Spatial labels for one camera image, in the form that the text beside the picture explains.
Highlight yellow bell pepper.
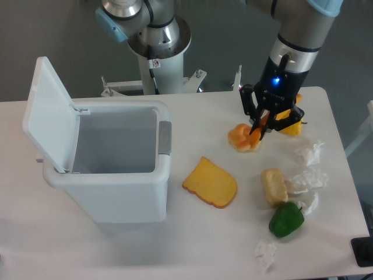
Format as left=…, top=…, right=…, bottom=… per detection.
left=276, top=110, right=307, bottom=137

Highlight crumpled white paper lower right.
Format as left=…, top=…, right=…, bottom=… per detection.
left=296, top=192, right=319, bottom=216

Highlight green bell pepper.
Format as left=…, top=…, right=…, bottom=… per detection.
left=269, top=201, right=305, bottom=238

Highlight small crumpled white paper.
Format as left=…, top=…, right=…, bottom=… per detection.
left=254, top=240, right=277, bottom=273

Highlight round knotted bread roll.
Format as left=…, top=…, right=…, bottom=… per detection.
left=228, top=123, right=261, bottom=152

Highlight pale rectangular bread block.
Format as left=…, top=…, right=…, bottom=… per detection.
left=261, top=168, right=288, bottom=208

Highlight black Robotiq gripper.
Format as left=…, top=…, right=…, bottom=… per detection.
left=239, top=55, right=308, bottom=140

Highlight white trash can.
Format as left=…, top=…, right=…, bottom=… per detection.
left=43, top=99, right=172, bottom=223

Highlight crumpled white paper upper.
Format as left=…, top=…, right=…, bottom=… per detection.
left=294, top=140, right=324, bottom=166

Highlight crumpled white paper middle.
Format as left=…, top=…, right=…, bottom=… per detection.
left=284, top=168, right=329, bottom=195

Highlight orange toast slice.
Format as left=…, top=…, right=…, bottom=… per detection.
left=182, top=157, right=238, bottom=209

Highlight black device at edge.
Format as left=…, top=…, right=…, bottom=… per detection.
left=351, top=236, right=372, bottom=267

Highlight long orange bread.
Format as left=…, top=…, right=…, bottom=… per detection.
left=250, top=94, right=304, bottom=148

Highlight white trash can lid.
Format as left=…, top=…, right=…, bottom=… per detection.
left=23, top=57, right=90, bottom=173

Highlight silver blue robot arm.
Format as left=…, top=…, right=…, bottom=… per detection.
left=96, top=1, right=342, bottom=132

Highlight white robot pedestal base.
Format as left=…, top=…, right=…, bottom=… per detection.
left=101, top=15, right=207, bottom=97

